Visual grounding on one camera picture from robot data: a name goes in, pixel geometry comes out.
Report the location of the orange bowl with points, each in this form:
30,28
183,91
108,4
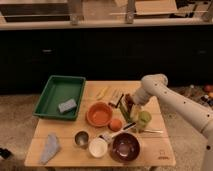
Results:
99,114

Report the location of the orange fruit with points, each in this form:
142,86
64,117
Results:
115,125

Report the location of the green cup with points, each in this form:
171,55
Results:
144,118

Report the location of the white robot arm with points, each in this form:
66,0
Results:
200,117

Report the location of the metal spoon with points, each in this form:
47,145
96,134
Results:
150,131

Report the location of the blue sponge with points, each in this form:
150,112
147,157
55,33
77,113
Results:
67,106

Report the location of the blue folded cloth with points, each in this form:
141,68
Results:
51,148

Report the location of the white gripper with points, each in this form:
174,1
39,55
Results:
140,97

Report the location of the purple bowl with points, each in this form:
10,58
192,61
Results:
125,148

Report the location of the white measuring scoop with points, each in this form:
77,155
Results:
108,137

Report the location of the brown white snack bar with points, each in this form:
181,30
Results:
115,98

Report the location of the yellow banana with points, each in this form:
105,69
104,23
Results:
102,93

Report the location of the black white marker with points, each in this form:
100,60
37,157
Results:
128,126

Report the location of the small metal cup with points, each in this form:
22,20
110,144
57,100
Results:
81,139

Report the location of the green plastic tray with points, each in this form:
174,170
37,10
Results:
60,89

